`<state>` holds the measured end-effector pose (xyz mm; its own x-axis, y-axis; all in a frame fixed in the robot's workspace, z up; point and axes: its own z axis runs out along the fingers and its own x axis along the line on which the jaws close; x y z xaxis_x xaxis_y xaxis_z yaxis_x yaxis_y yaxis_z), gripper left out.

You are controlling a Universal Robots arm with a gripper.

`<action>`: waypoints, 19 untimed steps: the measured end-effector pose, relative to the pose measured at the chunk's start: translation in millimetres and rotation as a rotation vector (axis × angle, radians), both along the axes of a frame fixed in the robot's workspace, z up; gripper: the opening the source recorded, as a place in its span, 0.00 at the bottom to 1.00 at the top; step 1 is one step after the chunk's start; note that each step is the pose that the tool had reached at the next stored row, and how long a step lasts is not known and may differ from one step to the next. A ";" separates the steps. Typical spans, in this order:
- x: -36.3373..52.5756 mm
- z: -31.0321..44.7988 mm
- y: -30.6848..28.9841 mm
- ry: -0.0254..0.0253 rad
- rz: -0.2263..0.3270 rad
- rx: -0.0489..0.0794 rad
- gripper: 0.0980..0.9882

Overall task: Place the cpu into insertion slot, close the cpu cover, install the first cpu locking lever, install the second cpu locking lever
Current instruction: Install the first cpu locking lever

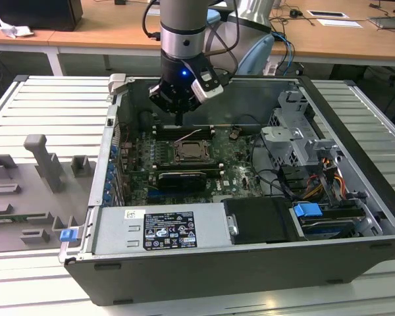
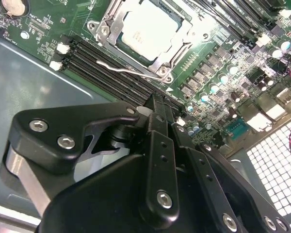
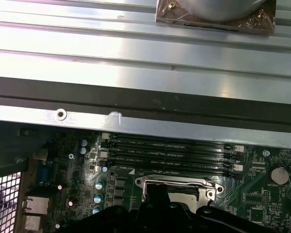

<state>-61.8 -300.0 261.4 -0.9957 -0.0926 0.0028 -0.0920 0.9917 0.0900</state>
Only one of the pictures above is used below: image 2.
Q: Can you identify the metal socket cover frame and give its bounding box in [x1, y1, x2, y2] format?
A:
[94, 0, 209, 81]

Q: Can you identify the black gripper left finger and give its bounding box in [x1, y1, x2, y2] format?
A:
[0, 94, 181, 230]

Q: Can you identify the silver square CPU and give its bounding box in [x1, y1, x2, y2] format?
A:
[115, 1, 194, 67]

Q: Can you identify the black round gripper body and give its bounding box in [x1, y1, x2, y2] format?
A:
[37, 154, 282, 233]

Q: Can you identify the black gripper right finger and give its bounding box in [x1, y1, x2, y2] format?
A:
[162, 96, 291, 233]

